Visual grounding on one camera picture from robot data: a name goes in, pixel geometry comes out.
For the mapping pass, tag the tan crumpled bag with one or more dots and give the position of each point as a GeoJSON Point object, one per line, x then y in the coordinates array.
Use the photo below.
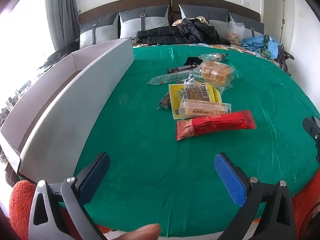
{"type": "Point", "coordinates": [178, 22]}

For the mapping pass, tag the long colourful black-ended packet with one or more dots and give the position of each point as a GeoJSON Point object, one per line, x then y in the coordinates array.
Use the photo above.
{"type": "Point", "coordinates": [212, 57]}

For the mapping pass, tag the small brown snack packet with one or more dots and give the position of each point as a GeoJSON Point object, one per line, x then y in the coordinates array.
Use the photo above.
{"type": "Point", "coordinates": [164, 101]}

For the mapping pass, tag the red snack packet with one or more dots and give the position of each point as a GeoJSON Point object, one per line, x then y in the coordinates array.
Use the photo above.
{"type": "Point", "coordinates": [215, 125]}

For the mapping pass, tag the white wall socket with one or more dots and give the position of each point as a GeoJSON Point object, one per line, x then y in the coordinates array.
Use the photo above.
{"type": "Point", "coordinates": [246, 3]}

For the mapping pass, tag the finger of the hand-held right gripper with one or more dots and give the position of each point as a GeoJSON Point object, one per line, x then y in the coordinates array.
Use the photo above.
{"type": "Point", "coordinates": [312, 127]}

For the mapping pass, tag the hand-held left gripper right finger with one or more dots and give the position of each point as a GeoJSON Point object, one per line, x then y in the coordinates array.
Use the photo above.
{"type": "Point", "coordinates": [230, 180]}

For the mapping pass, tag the grey two-tone pillow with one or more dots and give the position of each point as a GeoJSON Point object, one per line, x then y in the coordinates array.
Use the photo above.
{"type": "Point", "coordinates": [100, 30]}
{"type": "Point", "coordinates": [250, 27]}
{"type": "Point", "coordinates": [145, 20]}
{"type": "Point", "coordinates": [205, 12]}

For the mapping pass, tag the blue crumpled cloth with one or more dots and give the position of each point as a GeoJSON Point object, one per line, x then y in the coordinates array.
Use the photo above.
{"type": "Point", "coordinates": [260, 43]}

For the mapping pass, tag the person's left hand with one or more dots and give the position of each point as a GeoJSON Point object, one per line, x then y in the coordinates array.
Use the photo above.
{"type": "Point", "coordinates": [142, 232]}

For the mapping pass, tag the small silver snack packet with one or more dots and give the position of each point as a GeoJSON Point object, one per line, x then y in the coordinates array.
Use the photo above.
{"type": "Point", "coordinates": [189, 81]}

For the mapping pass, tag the clear plastic bag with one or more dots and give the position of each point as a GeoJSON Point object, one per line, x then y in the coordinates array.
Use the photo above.
{"type": "Point", "coordinates": [236, 33]}

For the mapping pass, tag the dark cloth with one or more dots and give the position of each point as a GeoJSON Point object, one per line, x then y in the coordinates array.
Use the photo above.
{"type": "Point", "coordinates": [65, 52]}

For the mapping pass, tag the green satin cloth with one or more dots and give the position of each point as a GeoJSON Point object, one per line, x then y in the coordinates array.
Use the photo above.
{"type": "Point", "coordinates": [140, 155]}

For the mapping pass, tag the grey curtain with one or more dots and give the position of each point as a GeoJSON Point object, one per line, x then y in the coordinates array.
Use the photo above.
{"type": "Point", "coordinates": [62, 10]}

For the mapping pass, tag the bread in clear bag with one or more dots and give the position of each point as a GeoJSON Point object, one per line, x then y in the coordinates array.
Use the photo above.
{"type": "Point", "coordinates": [215, 72]}

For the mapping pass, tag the clear wafer packet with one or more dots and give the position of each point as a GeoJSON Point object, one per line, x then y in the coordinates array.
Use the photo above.
{"type": "Point", "coordinates": [200, 107]}

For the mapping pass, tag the yellow cracker packet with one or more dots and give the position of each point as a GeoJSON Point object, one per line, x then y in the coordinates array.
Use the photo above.
{"type": "Point", "coordinates": [178, 92]}

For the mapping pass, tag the long clear sausage packet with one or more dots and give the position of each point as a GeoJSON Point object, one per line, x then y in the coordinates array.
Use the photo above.
{"type": "Point", "coordinates": [165, 78]}

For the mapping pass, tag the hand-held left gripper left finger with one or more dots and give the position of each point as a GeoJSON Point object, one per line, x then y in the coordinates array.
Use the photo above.
{"type": "Point", "coordinates": [96, 177]}

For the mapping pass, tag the black puffer jacket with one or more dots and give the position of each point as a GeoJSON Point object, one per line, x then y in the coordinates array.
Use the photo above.
{"type": "Point", "coordinates": [175, 33]}

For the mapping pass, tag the dark chocolate bar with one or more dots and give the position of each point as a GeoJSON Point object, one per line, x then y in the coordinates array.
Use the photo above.
{"type": "Point", "coordinates": [183, 68]}

